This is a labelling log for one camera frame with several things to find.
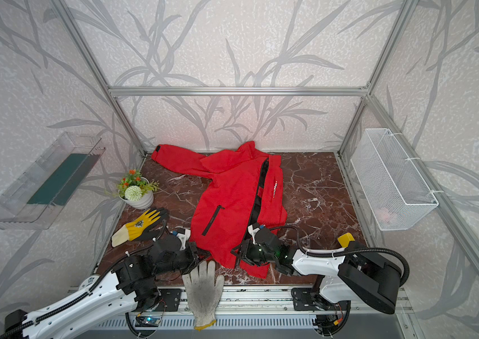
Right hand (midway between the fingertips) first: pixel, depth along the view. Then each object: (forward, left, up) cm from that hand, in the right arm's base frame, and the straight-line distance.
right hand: (231, 247), depth 78 cm
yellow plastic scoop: (+6, -46, -7) cm, 47 cm away
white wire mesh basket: (+6, -50, +27) cm, 57 cm away
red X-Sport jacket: (+27, -4, -4) cm, 28 cm away
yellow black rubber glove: (+11, +38, -5) cm, 40 cm away
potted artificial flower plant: (+20, +39, +8) cm, 45 cm away
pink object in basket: (+7, -54, +13) cm, 56 cm away
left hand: (-2, +5, +4) cm, 7 cm away
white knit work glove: (-13, +10, -7) cm, 18 cm away
